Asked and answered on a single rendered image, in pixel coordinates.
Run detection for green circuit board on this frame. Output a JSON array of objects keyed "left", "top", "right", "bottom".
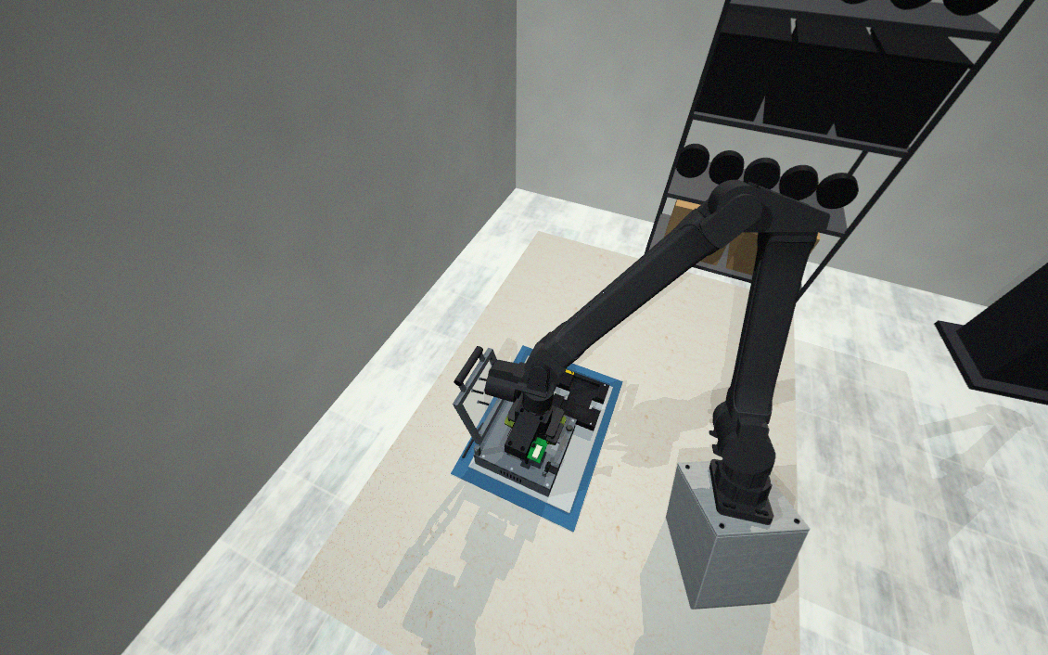
[{"left": 527, "top": 437, "right": 547, "bottom": 463}]

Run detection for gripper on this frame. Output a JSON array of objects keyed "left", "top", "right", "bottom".
[{"left": 505, "top": 393, "right": 566, "bottom": 445}]

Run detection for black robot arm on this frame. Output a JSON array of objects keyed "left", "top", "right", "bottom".
[{"left": 485, "top": 180, "right": 830, "bottom": 525}]

